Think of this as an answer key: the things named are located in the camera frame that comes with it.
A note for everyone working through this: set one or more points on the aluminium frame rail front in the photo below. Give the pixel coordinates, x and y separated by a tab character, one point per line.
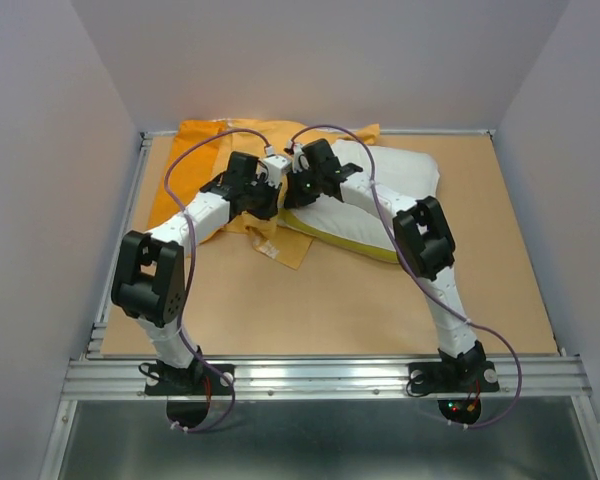
312	379

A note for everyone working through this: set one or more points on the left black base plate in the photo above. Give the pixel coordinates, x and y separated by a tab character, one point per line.
190	390

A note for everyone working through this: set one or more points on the white pillow yellow edge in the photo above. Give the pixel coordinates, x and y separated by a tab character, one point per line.
391	180

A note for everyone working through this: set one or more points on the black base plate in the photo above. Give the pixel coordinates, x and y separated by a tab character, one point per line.
190	390
458	394

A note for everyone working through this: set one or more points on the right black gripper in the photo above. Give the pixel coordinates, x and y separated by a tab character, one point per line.
293	197

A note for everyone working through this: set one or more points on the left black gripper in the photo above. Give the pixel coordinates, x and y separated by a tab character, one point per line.
274	195

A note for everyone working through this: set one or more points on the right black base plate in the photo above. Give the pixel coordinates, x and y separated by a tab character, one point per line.
458	394

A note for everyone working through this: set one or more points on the aluminium rail left side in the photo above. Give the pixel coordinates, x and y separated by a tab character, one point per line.
97	332

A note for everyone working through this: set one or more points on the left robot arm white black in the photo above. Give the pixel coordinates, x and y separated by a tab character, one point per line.
149	282

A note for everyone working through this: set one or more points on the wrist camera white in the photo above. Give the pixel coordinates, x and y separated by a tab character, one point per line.
295	152
276	167

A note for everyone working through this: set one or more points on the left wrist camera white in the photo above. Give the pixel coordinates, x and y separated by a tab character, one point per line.
276	167

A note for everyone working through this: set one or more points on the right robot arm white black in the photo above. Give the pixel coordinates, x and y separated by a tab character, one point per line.
420	234

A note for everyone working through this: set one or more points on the orange patterned pillowcase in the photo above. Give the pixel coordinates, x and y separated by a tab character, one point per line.
270	238

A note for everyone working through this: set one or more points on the metal sheet panel front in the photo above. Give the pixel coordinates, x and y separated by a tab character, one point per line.
399	439

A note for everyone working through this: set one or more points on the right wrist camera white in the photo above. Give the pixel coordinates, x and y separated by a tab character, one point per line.
295	152

